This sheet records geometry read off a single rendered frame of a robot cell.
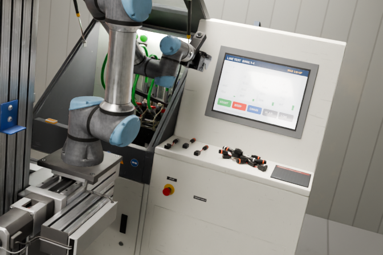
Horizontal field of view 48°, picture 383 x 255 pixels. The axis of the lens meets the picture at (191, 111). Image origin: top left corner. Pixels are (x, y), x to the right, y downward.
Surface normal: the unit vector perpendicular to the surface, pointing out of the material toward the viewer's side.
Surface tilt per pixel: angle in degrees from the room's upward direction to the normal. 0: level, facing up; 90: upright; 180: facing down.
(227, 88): 76
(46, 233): 90
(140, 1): 83
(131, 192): 90
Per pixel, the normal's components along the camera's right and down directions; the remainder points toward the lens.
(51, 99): 0.93, 0.23
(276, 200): -0.33, 0.21
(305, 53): -0.29, -0.03
